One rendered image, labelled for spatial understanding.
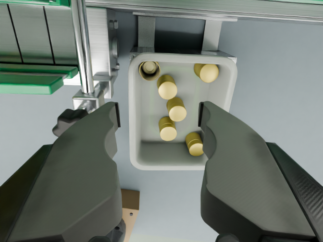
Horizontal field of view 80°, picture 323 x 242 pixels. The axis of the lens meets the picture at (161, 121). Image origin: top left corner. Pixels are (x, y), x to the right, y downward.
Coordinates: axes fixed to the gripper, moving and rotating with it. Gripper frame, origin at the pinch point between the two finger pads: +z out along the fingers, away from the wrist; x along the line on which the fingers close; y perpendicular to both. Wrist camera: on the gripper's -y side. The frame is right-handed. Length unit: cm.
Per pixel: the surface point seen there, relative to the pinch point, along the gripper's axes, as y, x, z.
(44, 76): 1.3, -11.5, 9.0
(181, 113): 12.7, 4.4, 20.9
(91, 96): 2.3, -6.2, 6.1
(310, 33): 0.2, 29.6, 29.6
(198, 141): 19.7, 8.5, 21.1
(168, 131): 16.5, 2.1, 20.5
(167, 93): 8.8, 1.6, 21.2
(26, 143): 22.9, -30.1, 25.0
